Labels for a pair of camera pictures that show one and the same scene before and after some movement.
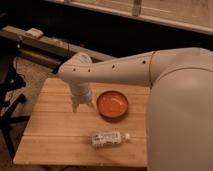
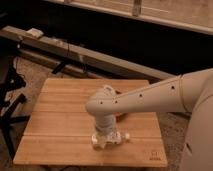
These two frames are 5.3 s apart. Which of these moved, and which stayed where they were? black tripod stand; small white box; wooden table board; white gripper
Moved: white gripper
Stayed: black tripod stand; wooden table board; small white box
